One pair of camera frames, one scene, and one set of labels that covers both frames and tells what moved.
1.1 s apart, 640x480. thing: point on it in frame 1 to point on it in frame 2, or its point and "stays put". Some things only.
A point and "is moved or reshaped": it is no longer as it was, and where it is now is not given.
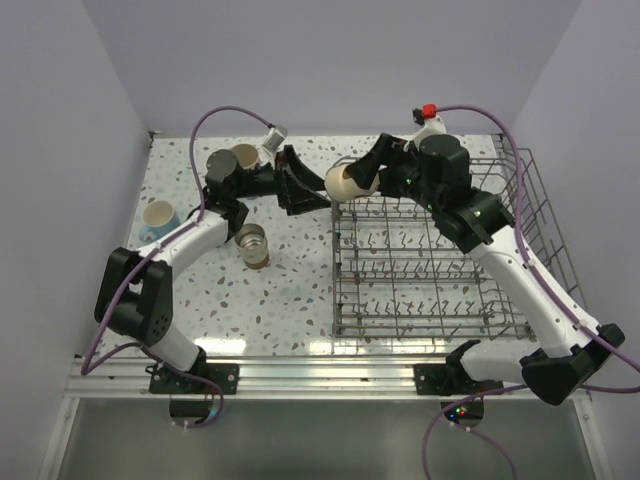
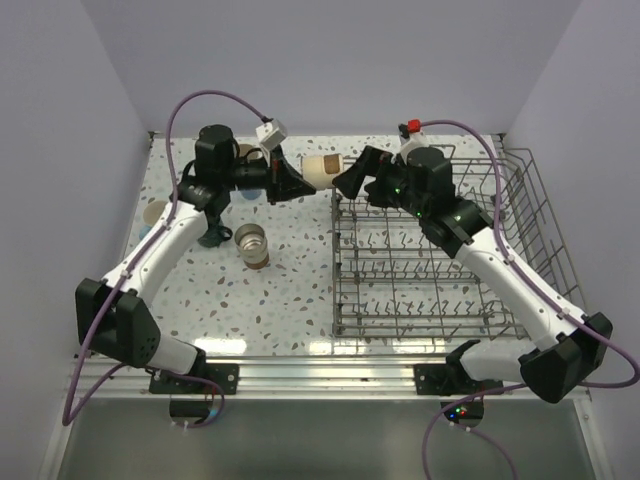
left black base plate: x=224 y=376 stays put
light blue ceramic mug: x=158 y=217 stays put
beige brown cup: x=252 y=243 stays put
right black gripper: x=366 y=169 to x=372 y=162
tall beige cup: x=247 y=156 stays put
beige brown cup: x=346 y=189 is moved or reshaped
